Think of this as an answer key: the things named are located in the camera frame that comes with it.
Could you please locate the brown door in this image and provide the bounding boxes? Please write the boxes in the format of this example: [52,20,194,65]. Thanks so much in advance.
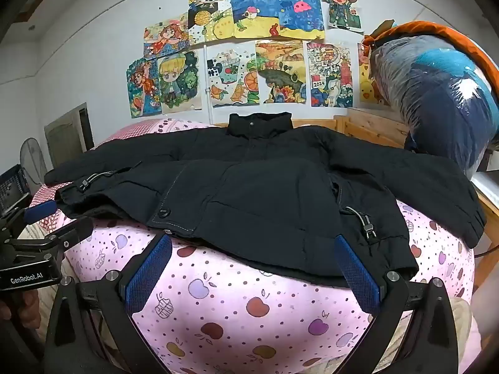
[44,102,94,164]

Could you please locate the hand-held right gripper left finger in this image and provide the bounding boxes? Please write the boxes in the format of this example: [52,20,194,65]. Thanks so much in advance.
[43,234,174,374]

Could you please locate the clear plastic bag of bedding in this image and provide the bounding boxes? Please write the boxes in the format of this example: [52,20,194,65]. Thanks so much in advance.
[368,33,499,176]

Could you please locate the orange-haired girl drawing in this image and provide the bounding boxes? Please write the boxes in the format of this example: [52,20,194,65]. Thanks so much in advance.
[143,13,190,60]

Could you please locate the wooden bed frame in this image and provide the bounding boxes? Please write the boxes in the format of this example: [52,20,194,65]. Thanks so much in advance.
[214,106,499,250]

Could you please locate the person's left hand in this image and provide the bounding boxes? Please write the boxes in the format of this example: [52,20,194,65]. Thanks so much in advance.
[0,289,41,322]

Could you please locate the red checked cloth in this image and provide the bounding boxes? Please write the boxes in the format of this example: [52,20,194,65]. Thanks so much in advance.
[30,120,156,231]

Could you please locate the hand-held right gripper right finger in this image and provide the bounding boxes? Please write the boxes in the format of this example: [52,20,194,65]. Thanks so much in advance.
[334,234,459,374]

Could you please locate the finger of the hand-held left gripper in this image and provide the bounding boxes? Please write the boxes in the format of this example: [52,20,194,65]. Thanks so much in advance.
[0,201,57,238]
[7,216,95,252]

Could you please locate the colourful town drawing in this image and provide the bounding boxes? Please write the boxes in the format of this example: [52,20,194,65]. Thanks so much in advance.
[306,41,354,108]

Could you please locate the blue sea fish drawing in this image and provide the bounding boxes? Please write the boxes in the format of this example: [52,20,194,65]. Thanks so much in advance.
[229,0,280,40]

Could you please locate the black padded jacket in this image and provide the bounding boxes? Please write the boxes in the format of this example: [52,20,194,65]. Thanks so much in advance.
[44,112,487,287]

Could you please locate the blond figure drawing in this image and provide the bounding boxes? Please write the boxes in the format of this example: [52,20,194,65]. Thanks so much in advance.
[155,49,204,114]

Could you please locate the black plastic crate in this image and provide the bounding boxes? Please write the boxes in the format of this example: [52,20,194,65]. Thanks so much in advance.
[0,164,34,219]

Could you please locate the dark green hill drawing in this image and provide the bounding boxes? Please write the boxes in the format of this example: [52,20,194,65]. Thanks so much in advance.
[255,39,307,104]

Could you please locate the cream knit cloth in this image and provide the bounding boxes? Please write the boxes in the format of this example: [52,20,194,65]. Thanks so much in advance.
[390,295,475,374]
[17,218,80,359]

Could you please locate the red-haired figure drawing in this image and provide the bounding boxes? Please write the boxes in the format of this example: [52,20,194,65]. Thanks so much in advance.
[317,0,364,32]

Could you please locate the pink jellyfish drawing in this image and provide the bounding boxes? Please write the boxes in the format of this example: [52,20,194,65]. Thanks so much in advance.
[275,0,326,40]

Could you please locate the white panel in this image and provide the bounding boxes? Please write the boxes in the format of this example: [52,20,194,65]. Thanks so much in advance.
[470,169,499,208]

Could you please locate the standing fan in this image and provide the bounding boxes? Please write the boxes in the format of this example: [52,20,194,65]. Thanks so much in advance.
[19,137,50,186]

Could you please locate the pink apple print bedsheet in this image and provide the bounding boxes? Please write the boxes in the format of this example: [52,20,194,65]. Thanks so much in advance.
[29,119,476,374]

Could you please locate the swimming girl drawing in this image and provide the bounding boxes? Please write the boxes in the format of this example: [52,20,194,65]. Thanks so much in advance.
[125,57,163,120]

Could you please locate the black cable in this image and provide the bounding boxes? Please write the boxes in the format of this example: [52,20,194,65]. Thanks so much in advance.
[473,237,499,258]

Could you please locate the orange cloth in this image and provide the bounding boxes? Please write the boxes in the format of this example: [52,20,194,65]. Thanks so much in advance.
[361,19,499,98]

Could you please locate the yellow chick drawing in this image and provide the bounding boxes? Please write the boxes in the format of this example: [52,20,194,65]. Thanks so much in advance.
[357,42,391,107]

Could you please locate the black and yellow drawing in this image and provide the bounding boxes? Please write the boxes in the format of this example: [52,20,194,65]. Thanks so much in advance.
[188,0,235,46]

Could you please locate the orange fruit drawing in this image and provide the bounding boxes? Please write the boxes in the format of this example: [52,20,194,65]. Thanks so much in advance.
[205,42,260,108]

